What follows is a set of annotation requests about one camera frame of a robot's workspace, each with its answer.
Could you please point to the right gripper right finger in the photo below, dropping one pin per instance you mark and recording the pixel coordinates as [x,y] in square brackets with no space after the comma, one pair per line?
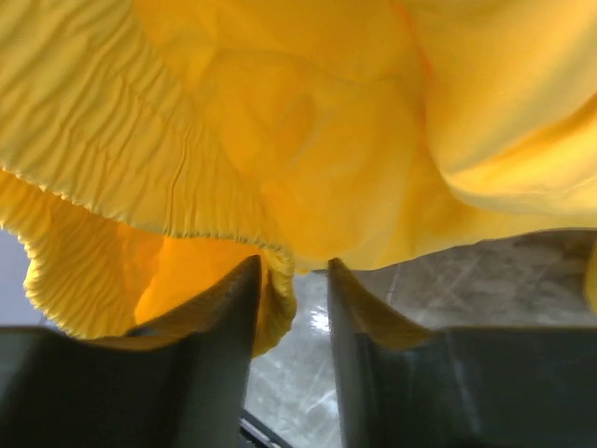
[400,384]

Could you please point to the yellow shorts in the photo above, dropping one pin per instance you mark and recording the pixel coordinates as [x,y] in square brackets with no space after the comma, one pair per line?
[148,147]

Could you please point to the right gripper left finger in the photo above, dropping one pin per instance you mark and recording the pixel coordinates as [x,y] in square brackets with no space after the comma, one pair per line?
[178,381]

